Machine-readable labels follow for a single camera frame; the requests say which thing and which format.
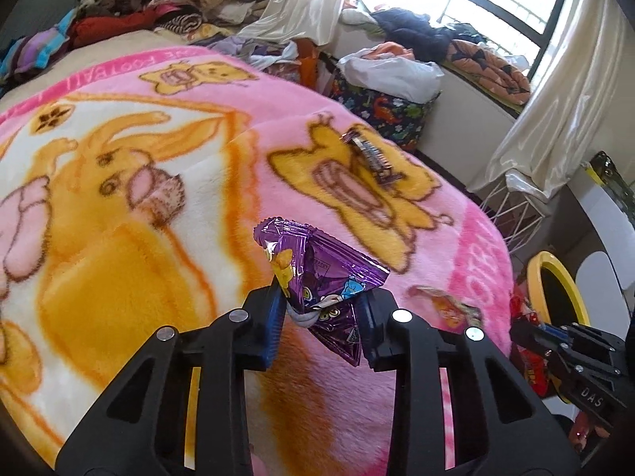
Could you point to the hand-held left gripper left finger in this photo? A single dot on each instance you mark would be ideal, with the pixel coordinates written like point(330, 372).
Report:
point(274, 322)

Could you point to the red snack wrapper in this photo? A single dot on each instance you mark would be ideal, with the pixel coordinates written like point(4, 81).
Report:
point(533, 369)

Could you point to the pile of clothes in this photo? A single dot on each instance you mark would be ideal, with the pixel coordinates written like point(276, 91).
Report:
point(124, 15)

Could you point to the orange snack wrapper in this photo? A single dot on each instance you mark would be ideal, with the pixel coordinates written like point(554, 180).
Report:
point(449, 307)

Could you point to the yellow and black package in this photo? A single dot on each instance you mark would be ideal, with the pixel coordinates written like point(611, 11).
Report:
point(607, 171)

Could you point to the lavender and white clothes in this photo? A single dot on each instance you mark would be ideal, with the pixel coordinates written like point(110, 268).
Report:
point(278, 54)

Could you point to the large white plastic bag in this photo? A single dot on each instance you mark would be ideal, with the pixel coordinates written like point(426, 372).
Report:
point(397, 74)

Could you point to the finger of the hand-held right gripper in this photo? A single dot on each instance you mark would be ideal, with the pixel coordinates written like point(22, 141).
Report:
point(553, 357)
point(550, 329)

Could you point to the dark clothes heap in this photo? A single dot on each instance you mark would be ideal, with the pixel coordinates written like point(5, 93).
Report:
point(416, 29)

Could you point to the white chair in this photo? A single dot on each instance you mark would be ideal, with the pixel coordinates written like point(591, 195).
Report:
point(600, 267)

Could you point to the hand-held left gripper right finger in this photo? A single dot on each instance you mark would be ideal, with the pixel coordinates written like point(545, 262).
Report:
point(366, 337)

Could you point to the yellow trash bin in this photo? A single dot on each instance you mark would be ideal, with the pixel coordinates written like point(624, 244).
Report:
point(538, 267)

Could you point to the black window frame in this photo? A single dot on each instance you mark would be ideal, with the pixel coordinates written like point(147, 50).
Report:
point(555, 10)

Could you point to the orange patterned blanket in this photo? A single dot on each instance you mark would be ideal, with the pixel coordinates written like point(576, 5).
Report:
point(491, 74)

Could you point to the dark snack wrapper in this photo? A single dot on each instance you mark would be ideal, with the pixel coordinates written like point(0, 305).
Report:
point(369, 153)

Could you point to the dinosaur print laundry basket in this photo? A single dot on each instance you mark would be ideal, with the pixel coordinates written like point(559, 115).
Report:
point(387, 114)

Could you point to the pink printed blanket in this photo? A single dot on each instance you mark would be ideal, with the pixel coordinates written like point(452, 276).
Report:
point(124, 258)

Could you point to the purple snack wrapper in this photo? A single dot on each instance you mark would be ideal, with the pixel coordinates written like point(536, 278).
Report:
point(317, 267)

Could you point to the cream curtain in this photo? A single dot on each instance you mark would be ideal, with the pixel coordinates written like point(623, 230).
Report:
point(560, 109)
point(307, 5)

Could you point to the orange cloth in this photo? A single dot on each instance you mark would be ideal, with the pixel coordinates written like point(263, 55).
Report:
point(310, 67)

